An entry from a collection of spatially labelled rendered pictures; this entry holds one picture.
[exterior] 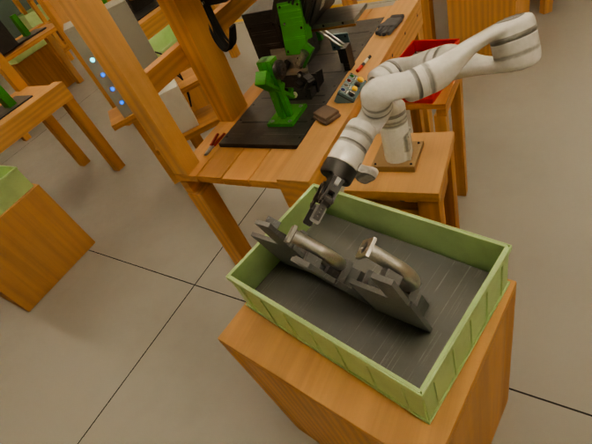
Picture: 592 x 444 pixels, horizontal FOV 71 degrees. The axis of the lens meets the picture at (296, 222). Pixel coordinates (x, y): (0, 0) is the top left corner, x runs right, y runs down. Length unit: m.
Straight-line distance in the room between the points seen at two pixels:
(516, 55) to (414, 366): 0.71
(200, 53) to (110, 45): 0.43
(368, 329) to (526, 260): 1.31
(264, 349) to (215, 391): 1.02
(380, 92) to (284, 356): 0.72
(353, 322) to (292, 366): 0.21
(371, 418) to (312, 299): 0.34
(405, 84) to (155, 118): 1.06
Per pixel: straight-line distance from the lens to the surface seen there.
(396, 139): 1.41
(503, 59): 1.05
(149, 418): 2.37
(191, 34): 1.92
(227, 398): 2.18
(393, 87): 0.95
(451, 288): 1.14
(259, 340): 1.25
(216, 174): 1.76
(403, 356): 1.05
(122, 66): 1.67
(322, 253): 0.89
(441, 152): 1.52
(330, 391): 1.12
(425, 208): 1.43
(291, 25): 1.95
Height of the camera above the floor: 1.79
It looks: 42 degrees down
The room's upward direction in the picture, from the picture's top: 25 degrees counter-clockwise
